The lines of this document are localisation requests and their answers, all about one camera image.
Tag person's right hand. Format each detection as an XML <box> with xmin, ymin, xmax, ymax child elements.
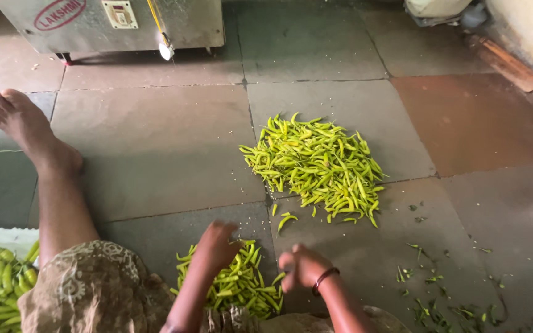
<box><xmin>278</xmin><ymin>244</ymin><xmax>337</xmax><ymax>294</ymax></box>

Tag person's left hand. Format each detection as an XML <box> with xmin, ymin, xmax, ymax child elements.
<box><xmin>191</xmin><ymin>220</ymin><xmax>245</xmax><ymax>279</ymax></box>

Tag dark red bangle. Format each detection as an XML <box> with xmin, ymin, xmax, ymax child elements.
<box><xmin>311</xmin><ymin>267</ymin><xmax>341</xmax><ymax>297</ymax></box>

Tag single curved green chilli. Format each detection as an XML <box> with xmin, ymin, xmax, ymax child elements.
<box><xmin>277</xmin><ymin>213</ymin><xmax>299</xmax><ymax>234</ymax></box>

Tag small heap of green chillies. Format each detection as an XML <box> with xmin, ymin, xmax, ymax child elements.
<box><xmin>170</xmin><ymin>239</ymin><xmax>287</xmax><ymax>321</ymax></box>

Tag large pile of green chillies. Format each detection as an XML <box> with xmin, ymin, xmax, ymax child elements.
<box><xmin>239</xmin><ymin>112</ymin><xmax>388</xmax><ymax>228</ymax></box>

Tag brown patterned garment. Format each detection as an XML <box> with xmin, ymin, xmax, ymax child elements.
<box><xmin>17</xmin><ymin>240</ymin><xmax>411</xmax><ymax>333</ymax></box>

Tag scattered green chilli stems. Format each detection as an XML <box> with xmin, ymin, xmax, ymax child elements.
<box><xmin>395</xmin><ymin>203</ymin><xmax>511</xmax><ymax>333</ymax></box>

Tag person's left leg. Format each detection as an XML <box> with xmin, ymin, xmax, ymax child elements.
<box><xmin>0</xmin><ymin>89</ymin><xmax>102</xmax><ymax>270</ymax></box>

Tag flat white sack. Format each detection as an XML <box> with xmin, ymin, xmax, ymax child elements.
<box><xmin>0</xmin><ymin>225</ymin><xmax>40</xmax><ymax>261</ymax></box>

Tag stainless steel machine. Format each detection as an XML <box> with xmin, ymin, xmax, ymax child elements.
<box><xmin>0</xmin><ymin>0</ymin><xmax>226</xmax><ymax>66</ymax></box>

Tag wooden rolling pin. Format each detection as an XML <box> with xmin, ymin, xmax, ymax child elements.
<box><xmin>465</xmin><ymin>33</ymin><xmax>533</xmax><ymax>93</ymax></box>

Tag white bag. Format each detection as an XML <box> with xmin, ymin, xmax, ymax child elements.
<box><xmin>403</xmin><ymin>0</ymin><xmax>474</xmax><ymax>27</ymax></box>

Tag yellow cable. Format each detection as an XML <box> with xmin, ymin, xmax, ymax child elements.
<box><xmin>146</xmin><ymin>0</ymin><xmax>171</xmax><ymax>47</ymax></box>

